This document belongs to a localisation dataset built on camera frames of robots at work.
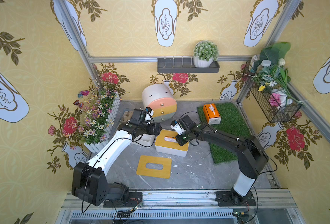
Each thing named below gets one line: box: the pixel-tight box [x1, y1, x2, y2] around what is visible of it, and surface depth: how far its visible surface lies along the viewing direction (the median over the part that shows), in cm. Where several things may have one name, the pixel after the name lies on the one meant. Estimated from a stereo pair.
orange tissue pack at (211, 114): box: [202, 103, 222, 125], surface depth 103 cm
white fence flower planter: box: [73, 87, 121, 154], surface depth 89 cm
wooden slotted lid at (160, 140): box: [154, 129, 190, 152], surface depth 87 cm
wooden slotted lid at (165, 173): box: [136, 155, 172, 180], surface depth 87 cm
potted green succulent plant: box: [193, 40, 220, 68], surface depth 76 cm
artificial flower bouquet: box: [247, 42, 305, 107], surface depth 78 cm
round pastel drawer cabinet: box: [141, 83, 178, 123], surface depth 99 cm
